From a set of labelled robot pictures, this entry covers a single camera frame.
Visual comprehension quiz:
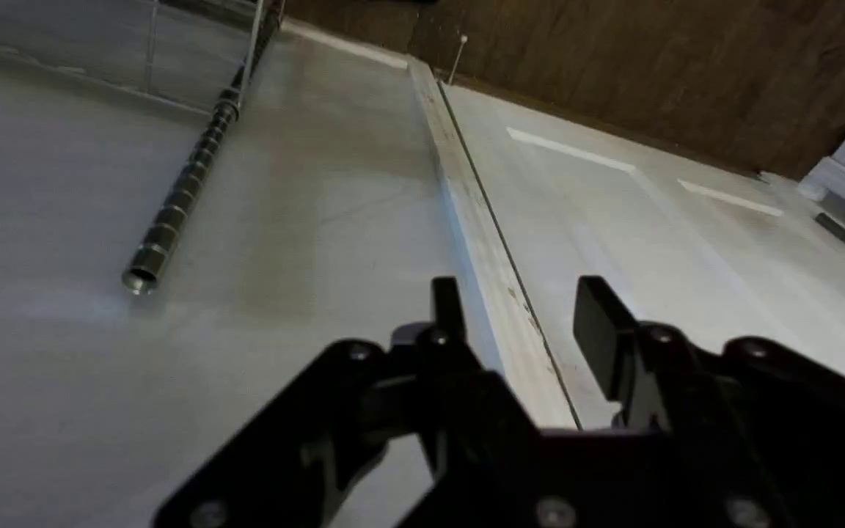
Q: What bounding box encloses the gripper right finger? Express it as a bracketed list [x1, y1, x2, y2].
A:
[572, 276, 845, 528]

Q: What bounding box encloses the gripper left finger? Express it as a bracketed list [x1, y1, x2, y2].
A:
[151, 276, 557, 528]

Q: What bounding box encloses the white panel door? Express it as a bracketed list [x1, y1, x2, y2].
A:
[439, 81, 845, 432]

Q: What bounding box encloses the black door hinge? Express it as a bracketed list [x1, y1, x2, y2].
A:
[814, 212, 845, 246]

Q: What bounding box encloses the white spring door stop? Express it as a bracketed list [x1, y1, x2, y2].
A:
[447, 34, 469, 86]

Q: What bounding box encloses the ribbed metal shelf post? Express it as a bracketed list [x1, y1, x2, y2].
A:
[121, 0, 285, 296]

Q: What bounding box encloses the wire shelf rack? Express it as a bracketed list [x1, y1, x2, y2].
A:
[0, 0, 285, 296]

